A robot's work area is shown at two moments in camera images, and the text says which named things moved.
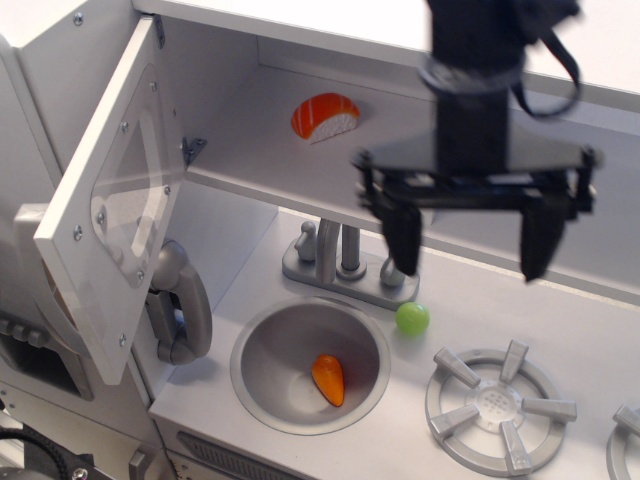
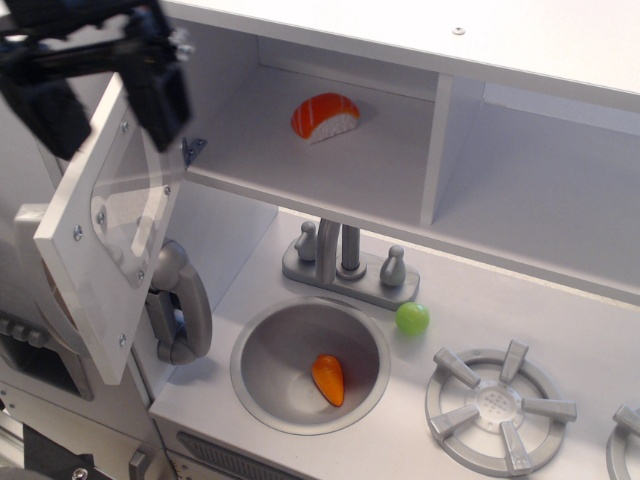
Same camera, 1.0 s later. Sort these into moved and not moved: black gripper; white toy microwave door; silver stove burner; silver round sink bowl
Moved: black gripper
Not moved: white toy microwave door; silver round sink bowl; silver stove burner
